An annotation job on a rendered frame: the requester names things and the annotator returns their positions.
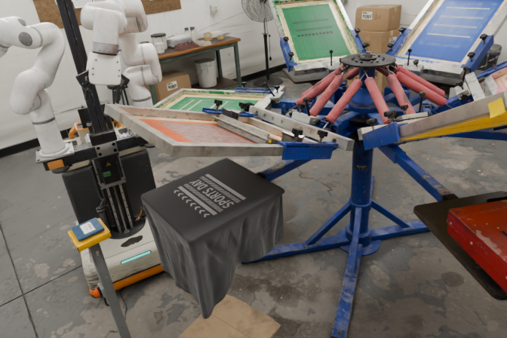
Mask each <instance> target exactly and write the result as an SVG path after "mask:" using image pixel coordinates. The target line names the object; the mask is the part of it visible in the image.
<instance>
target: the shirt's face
mask: <svg viewBox="0 0 507 338"><path fill-rule="evenodd" d="M206 174H211V175H212V176H214V177H216V178H217V179H218V180H220V181H222V182H224V183H225V184H226V185H228V186H230V187H232V188H233V189H234V190H236V191H237V192H240V193H241V194H242V195H244V196H245V197H247V198H246V199H244V200H242V201H240V202H239V203H237V204H234V205H232V206H231V207H228V208H226V209H225V210H223V211H221V212H219V213H218V214H215V215H213V216H212V217H210V218H208V219H205V218H204V217H203V216H202V215H201V214H199V213H198V212H197V211H196V210H194V209H193V208H192V207H190V206H189V205H188V204H187V203H186V202H184V201H183V200H182V199H181V198H179V197H178V196H177V195H175V194H174V193H173V192H172V191H171V190H173V189H175V188H177V187H180V186H182V185H184V184H187V183H189V182H191V181H193V180H196V179H198V178H199V177H203V176H204V175H206ZM282 190H284V189H282V188H281V187H279V186H277V185H275V184H274V183H271V182H270V181H268V180H266V179H264V178H263V177H261V176H259V175H257V174H255V173H254V172H252V171H249V170H248V169H247V168H245V167H242V166H241V165H239V164H237V163H235V162H234V161H232V160H230V159H228V158H224V159H223V160H221V161H218V162H216V163H213V164H211V165H208V166H207V167H204V168H202V169H200V170H198V171H195V172H193V173H191V174H188V175H186V176H184V177H181V178H179V179H177V180H175V181H172V182H170V183H167V184H165V185H163V186H160V187H158V188H157V189H153V190H152V191H149V192H147V193H145V194H143V195H142V196H143V197H144V198H145V199H146V200H147V201H148V202H149V203H150V204H151V205H152V206H153V207H154V208H155V209H156V210H157V211H158V212H159V213H160V214H162V215H163V216H164V217H165V218H166V219H167V220H168V221H169V222H170V223H171V224H173V225H174V226H175V227H176V228H177V229H178V230H179V231H180V232H181V233H182V234H183V235H185V236H186V237H187V238H188V239H189V240H193V239H195V238H197V237H198V236H200V235H203V234H204V233H206V232H208V231H210V230H212V229H213V228H215V227H217V226H218V225H220V224H222V223H224V222H226V221H227V220H230V219H232V218H233V217H235V216H237V215H239V214H241V213H242V212H244V211H246V210H248V209H250V208H251V207H253V206H255V205H257V204H259V203H260V202H262V201H265V200H266V199H267V198H270V197H272V196H273V195H275V194H277V193H279V192H281V191H282Z"/></svg>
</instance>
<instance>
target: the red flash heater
mask: <svg viewBox="0 0 507 338"><path fill-rule="evenodd" d="M447 223H448V227H447V233H448V234H449V235H450V236H451V237H452V238H453V239H454V240H455V241H456V242H457V243H458V244H459V245H460V246H461V248H462V249H463V250H464V251H465V252H466V253H467V254H468V255H469V256H470V257H471V258H472V259H473V260H474V261H475V262H476V263H477V264H478V265H479V266H480V267H481V268H482V269H483V270H484V271H485V272H486V273H487V274H488V275H489V276H490V277H491V278H492V279H493V280H494V281H495V282H496V283H497V284H498V285H499V286H500V287H501V288H502V289H503V290H504V291H505V292H506V293H507V199H506V200H501V201H493V202H488V203H483V204H476V205H471V206H466V207H458V208H454V209H449V210H448V214H447Z"/></svg>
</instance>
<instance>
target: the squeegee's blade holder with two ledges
mask: <svg viewBox="0 0 507 338"><path fill-rule="evenodd" d="M219 118H220V119H222V120H224V121H227V122H229V123H231V124H234V125H236V126H238V127H240V128H243V129H245V130H247V131H250V132H252V133H254V134H257V135H259V136H261V137H264V138H267V137H269V135H270V134H268V133H266V132H265V131H262V130H259V129H257V128H254V127H252V126H250V125H248V124H245V123H243V122H240V121H237V120H235V119H233V118H230V117H228V116H226V115H223V114H220V117H219ZM217 125H219V126H220V127H222V128H225V129H227V130H229V131H231V132H234V133H236V134H238V135H240V136H243V137H245V138H247V139H249V140H252V141H254V142H255V143H259V144H266V143H265V142H266V141H264V140H261V139H260V138H257V137H255V136H252V135H250V134H248V133H245V132H244V131H241V130H239V129H237V128H234V127H232V126H230V125H228V124H225V123H223V122H221V121H218V122H217Z"/></svg>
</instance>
